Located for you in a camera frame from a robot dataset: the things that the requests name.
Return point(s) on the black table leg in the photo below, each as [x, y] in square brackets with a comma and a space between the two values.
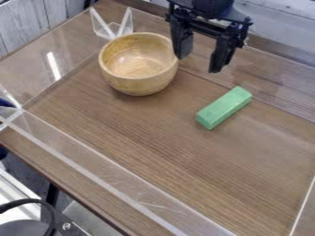
[52, 195]

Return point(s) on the brown wooden bowl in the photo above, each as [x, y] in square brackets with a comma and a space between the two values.
[138, 63]

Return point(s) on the clear acrylic tray wall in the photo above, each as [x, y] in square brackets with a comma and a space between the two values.
[135, 158]

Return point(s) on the grey metal base plate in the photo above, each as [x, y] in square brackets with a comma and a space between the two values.
[35, 227]

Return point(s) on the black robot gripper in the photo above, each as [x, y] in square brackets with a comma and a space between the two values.
[214, 18]

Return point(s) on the green rectangular block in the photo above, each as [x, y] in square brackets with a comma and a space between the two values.
[216, 112]

